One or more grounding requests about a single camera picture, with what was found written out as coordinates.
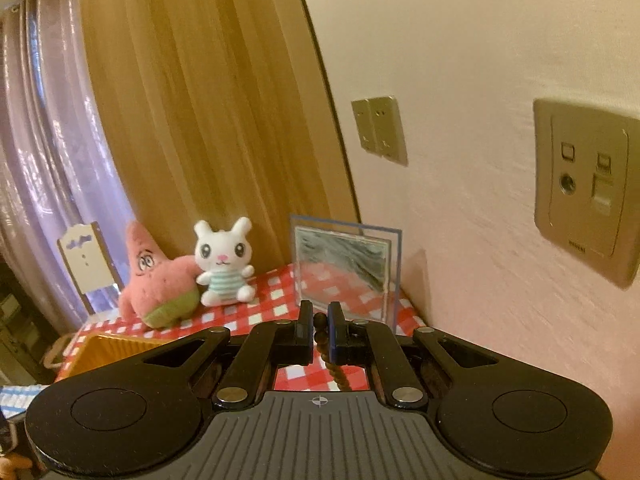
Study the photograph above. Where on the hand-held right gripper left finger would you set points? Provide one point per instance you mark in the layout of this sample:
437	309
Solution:
303	332

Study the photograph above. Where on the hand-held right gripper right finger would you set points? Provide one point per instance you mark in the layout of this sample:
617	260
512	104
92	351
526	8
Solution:
334	335

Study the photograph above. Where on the gold plastic tray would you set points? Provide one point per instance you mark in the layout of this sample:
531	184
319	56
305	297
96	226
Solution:
115	355

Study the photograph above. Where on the red checkered tablecloth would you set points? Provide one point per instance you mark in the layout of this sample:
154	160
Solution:
260	306

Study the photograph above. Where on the white bunny plush toy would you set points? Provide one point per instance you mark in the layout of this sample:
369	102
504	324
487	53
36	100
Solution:
222	260

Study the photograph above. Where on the pink starfish plush toy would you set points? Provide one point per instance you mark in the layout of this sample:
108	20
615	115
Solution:
155	280

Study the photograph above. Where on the white wooden chair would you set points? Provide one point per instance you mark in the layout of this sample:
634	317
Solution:
85	260

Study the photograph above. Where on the dark shelf unit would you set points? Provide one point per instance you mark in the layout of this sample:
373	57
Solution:
15	325

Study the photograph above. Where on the blue patterned bed sheet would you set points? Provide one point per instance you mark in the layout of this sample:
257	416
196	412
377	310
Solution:
17	397

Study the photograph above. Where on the purple curtain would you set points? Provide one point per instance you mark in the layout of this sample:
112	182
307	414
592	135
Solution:
50	160

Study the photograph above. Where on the sand art picture frame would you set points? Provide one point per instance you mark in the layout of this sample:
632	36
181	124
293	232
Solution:
345	270

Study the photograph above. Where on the wooden wall panel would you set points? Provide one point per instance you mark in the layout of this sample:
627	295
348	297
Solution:
210	110

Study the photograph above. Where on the beige data wall socket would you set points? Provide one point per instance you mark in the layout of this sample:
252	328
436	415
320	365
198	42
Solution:
582	185

